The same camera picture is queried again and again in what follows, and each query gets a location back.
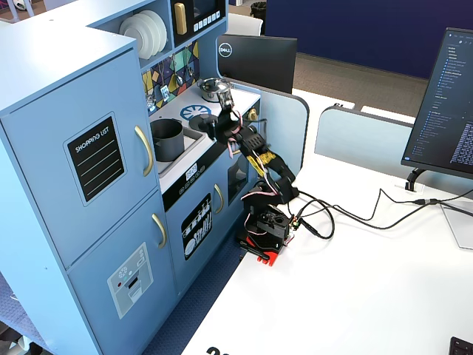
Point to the hanging toy strainer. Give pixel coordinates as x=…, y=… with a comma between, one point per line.
x=151, y=101

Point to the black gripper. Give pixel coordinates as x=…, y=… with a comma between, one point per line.
x=224, y=115

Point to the black trash bin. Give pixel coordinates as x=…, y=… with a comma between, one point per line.
x=258, y=9

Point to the light blue rounded desk divider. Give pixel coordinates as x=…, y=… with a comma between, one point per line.
x=284, y=122

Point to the black monitor showing code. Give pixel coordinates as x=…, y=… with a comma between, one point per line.
x=443, y=103

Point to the black shopping list board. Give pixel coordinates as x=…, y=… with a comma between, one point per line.
x=96, y=161

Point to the light blue wide desk divider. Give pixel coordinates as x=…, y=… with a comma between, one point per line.
x=362, y=140

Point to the hanging toy spoon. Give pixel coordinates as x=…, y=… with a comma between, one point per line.
x=190, y=68

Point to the silver toy pot with lid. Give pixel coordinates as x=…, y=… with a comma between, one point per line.
x=208, y=88

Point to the black keyboard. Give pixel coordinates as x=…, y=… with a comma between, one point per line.
x=462, y=345

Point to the gray monitor stand base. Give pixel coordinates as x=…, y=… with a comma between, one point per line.
x=460, y=225

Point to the hanging toy spatula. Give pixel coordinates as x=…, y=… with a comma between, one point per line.
x=165, y=90

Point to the blue toy kitchen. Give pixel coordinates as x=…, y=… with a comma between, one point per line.
x=74, y=148

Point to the white chair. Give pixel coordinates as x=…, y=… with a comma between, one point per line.
x=244, y=24

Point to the gold stove knob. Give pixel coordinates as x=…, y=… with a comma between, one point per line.
x=253, y=114

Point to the black Dell monitor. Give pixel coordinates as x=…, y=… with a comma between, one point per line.
x=258, y=61

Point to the dark gray toy pot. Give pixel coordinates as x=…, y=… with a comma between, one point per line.
x=168, y=144

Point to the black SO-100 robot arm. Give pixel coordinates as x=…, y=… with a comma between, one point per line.
x=255, y=142

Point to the hanging toy ladle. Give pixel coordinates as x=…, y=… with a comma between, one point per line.
x=179, y=75

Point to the white toy plate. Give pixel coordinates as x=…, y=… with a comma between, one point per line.
x=152, y=31
x=162, y=27
x=135, y=38

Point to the black clamp lever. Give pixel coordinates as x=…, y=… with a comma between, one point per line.
x=255, y=251

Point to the red robot base mount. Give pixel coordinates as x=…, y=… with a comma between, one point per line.
x=271, y=255

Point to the small wrist camera board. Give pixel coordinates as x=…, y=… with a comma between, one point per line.
x=225, y=98

